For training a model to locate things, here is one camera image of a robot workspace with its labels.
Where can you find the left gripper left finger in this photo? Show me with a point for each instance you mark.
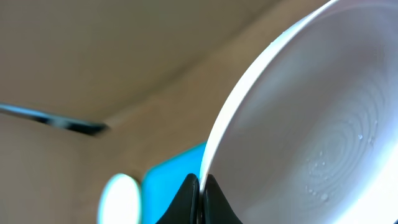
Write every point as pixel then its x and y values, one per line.
pixel 184 207

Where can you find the dark bar in background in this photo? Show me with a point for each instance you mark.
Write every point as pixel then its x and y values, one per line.
pixel 89 128

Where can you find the teal plastic tray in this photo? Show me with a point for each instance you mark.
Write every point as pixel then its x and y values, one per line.
pixel 162 182

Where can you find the light blue plate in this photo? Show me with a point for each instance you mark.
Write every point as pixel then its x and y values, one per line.
pixel 120 201

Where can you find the white pink plate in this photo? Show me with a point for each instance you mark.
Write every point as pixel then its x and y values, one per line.
pixel 309 132

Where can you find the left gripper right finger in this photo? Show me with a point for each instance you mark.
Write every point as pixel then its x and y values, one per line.
pixel 215 208

